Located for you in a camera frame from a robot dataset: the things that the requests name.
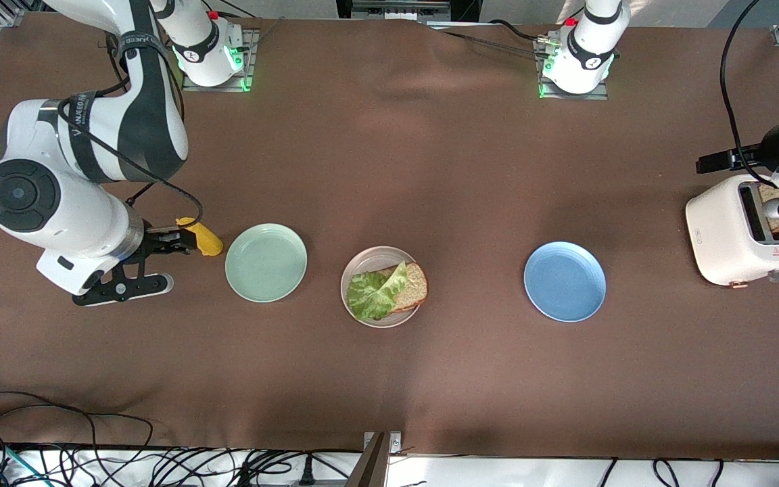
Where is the blue plate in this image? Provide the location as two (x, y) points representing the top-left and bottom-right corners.
(523, 241), (607, 323)

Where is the small metal bracket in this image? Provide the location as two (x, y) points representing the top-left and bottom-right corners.
(362, 431), (404, 455)

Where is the teal cable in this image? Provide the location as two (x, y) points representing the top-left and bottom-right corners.
(0, 440), (49, 486)

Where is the aluminium profile post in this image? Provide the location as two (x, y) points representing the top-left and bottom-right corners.
(344, 432), (390, 487)

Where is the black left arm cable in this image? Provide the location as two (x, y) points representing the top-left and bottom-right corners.
(719, 0), (779, 189)

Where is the yellow squeeze bottle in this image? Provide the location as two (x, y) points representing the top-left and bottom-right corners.
(175, 216), (225, 257)

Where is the thin black table cable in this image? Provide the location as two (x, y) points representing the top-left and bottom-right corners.
(440, 28), (547, 56)

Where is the black equipment rack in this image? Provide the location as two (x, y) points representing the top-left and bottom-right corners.
(335, 0), (481, 22)

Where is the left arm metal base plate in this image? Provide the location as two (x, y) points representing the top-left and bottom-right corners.
(537, 34), (611, 101)

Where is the thick black base cable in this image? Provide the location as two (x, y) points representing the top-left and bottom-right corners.
(490, 19), (540, 41)

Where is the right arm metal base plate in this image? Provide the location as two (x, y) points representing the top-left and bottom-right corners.
(181, 28), (259, 93)

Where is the green lettuce leaf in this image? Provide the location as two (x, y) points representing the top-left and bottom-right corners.
(346, 261), (408, 322)

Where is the mint green plate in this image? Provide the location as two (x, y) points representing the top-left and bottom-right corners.
(225, 223), (308, 303)

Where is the aluminium frame profile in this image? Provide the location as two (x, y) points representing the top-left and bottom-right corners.
(0, 0), (28, 28)

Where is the white toaster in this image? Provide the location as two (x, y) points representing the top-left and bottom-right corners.
(685, 175), (779, 288)

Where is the beige plate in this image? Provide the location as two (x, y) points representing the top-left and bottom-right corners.
(340, 246), (425, 329)

